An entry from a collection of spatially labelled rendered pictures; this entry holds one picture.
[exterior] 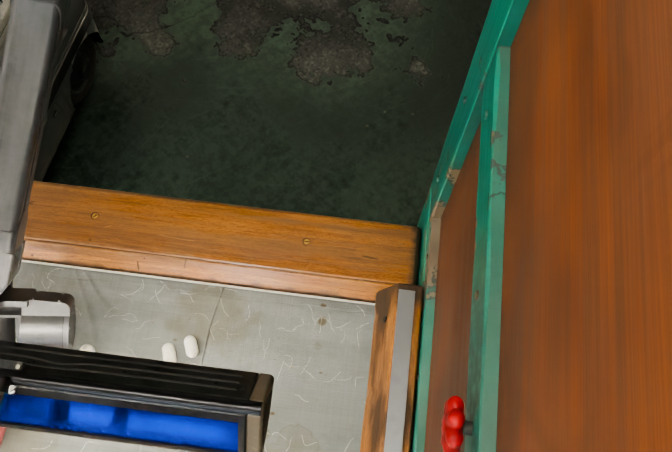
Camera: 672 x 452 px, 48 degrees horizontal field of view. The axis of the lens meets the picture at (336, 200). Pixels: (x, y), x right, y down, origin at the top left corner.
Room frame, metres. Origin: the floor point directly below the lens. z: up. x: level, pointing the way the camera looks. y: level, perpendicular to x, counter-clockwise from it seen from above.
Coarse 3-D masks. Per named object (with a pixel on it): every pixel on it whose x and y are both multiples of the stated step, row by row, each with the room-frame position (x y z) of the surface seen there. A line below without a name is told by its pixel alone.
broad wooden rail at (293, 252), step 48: (48, 192) 0.42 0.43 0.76; (96, 192) 0.43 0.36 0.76; (48, 240) 0.35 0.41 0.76; (96, 240) 0.35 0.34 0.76; (144, 240) 0.36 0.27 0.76; (192, 240) 0.36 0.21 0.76; (240, 240) 0.36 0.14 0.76; (288, 240) 0.37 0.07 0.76; (336, 240) 0.37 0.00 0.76; (384, 240) 0.38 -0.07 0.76; (288, 288) 0.30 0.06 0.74; (336, 288) 0.30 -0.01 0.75; (384, 288) 0.30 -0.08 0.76
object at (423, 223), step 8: (424, 208) 0.43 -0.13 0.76; (424, 216) 0.41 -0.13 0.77; (424, 224) 0.40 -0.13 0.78; (424, 232) 0.38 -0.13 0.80; (424, 240) 0.36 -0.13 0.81; (424, 248) 0.35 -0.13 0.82; (424, 256) 0.33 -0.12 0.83; (424, 264) 0.32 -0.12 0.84; (424, 272) 0.31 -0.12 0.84; (424, 280) 0.30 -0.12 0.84; (416, 376) 0.17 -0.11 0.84
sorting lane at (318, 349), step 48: (48, 288) 0.28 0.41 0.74; (96, 288) 0.29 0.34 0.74; (144, 288) 0.29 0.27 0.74; (192, 288) 0.30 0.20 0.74; (240, 288) 0.30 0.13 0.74; (96, 336) 0.22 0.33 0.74; (144, 336) 0.22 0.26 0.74; (240, 336) 0.23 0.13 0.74; (288, 336) 0.23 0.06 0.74; (336, 336) 0.24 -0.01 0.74; (288, 384) 0.17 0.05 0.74; (336, 384) 0.17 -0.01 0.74; (288, 432) 0.10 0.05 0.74; (336, 432) 0.10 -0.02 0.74
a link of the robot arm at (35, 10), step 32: (32, 0) 0.51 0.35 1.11; (64, 0) 0.52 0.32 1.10; (32, 32) 0.49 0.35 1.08; (32, 64) 0.46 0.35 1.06; (0, 96) 0.42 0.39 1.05; (32, 96) 0.43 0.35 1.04; (0, 128) 0.39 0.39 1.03; (32, 128) 0.40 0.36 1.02; (0, 160) 0.36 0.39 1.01; (32, 160) 0.37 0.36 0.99; (0, 192) 0.33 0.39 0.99; (0, 224) 0.30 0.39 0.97; (0, 256) 0.26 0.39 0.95; (0, 288) 0.23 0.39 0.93
